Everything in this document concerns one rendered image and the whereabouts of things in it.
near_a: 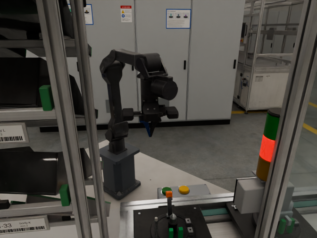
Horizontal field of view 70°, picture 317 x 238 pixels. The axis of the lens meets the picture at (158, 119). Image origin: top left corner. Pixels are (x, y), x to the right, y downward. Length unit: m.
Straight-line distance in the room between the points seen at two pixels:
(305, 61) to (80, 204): 0.43
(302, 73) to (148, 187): 0.87
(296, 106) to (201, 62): 3.27
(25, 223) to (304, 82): 0.51
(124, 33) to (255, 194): 3.16
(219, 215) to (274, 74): 4.17
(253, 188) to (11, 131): 0.48
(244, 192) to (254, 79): 4.21
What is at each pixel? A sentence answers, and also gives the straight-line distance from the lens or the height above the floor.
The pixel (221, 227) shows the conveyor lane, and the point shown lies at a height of 0.92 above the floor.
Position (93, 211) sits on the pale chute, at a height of 1.12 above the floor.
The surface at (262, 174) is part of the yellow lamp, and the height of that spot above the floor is 1.27.
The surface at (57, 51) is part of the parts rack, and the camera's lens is 0.31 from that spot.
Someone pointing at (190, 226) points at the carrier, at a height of 0.99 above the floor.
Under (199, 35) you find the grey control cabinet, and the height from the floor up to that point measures 1.47.
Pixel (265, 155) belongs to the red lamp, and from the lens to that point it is 0.54.
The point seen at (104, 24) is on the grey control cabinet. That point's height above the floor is 1.63.
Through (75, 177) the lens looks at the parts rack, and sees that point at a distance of 0.37.
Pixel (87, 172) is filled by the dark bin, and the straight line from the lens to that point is 0.58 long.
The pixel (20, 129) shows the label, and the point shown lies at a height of 1.45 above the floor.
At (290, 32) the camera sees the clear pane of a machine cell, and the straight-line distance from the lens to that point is 4.91.
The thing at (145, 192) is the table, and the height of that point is 0.86.
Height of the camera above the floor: 1.57
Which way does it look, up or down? 22 degrees down
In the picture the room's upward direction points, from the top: straight up
